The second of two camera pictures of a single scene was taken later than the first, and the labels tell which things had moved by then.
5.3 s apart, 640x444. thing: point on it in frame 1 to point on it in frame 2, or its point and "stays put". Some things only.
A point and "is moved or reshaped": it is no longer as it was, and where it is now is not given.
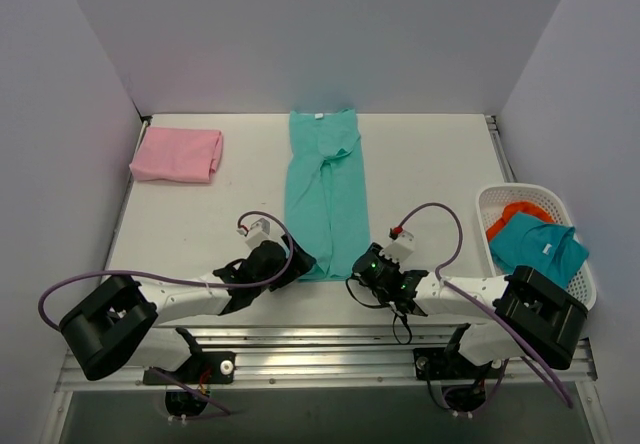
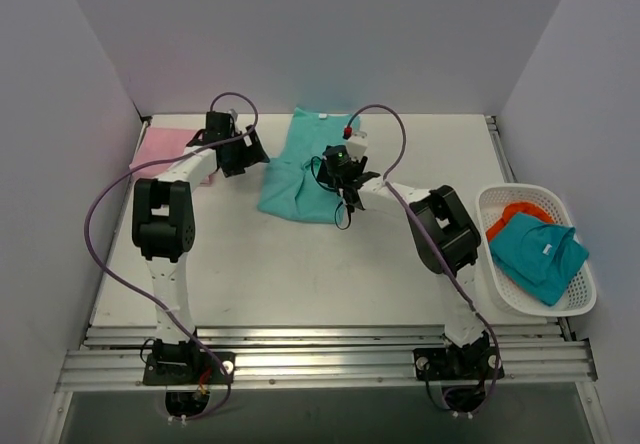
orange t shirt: [510, 209] stays put
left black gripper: [292, 259] to [247, 150]
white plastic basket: [492, 199] stays put
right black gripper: [365, 264] to [347, 184]
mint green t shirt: [325, 198] is moved or reshaped
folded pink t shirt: [187, 155] stays put
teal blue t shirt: [553, 249] stays put
